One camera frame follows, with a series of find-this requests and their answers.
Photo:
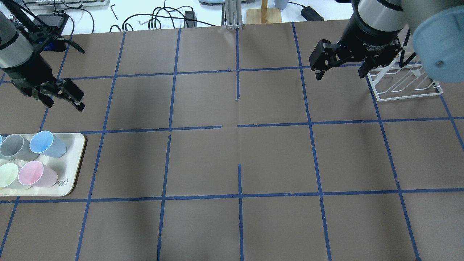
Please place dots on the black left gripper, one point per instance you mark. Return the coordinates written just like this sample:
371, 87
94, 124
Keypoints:
28, 73

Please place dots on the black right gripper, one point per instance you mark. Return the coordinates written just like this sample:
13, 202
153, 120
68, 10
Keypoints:
369, 37

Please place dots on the light blue plastic cup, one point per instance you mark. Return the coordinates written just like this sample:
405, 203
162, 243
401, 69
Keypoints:
48, 144

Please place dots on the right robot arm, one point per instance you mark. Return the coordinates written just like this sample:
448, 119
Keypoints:
436, 28

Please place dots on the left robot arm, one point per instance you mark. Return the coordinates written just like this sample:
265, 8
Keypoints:
21, 60

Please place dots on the grey plastic cup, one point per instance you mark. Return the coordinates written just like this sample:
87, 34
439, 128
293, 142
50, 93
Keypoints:
17, 147

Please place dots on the pink plastic cup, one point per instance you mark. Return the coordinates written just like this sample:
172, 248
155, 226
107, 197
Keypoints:
37, 174

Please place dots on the blue cup on side table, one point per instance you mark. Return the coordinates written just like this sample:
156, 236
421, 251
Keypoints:
281, 4

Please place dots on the pale green plastic cup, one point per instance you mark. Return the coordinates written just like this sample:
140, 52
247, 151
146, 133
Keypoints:
9, 177

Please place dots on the cream serving tray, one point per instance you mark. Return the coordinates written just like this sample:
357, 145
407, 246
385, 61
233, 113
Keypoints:
66, 167

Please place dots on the black adapter top left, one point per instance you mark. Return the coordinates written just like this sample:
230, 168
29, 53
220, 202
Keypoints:
55, 21

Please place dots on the wooden mug tree stand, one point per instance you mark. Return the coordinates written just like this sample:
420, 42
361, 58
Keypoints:
263, 15

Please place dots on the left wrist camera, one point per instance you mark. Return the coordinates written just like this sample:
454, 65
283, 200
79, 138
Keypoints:
42, 38

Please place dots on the white wire cup rack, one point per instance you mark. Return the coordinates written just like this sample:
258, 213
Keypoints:
393, 82

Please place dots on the aluminium frame post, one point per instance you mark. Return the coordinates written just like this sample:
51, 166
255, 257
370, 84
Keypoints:
233, 14

